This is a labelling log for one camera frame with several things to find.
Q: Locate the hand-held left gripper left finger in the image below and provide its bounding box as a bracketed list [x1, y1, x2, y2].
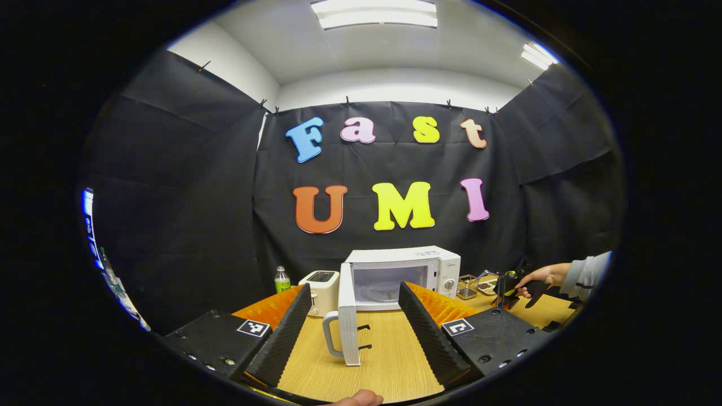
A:
[164, 283, 312, 389]

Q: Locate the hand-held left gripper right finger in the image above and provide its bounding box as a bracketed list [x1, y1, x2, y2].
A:
[398, 281, 556, 390]

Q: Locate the white microwave oven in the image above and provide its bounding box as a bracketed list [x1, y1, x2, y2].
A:
[322, 245, 461, 367]

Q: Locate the white toaster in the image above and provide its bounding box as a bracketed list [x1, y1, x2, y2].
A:
[298, 270, 341, 317]

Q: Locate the glass turntable plate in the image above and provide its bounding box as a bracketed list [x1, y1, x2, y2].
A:
[361, 282, 407, 305]

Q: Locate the black backdrop cloth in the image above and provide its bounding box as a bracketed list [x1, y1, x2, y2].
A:
[82, 50, 624, 333]

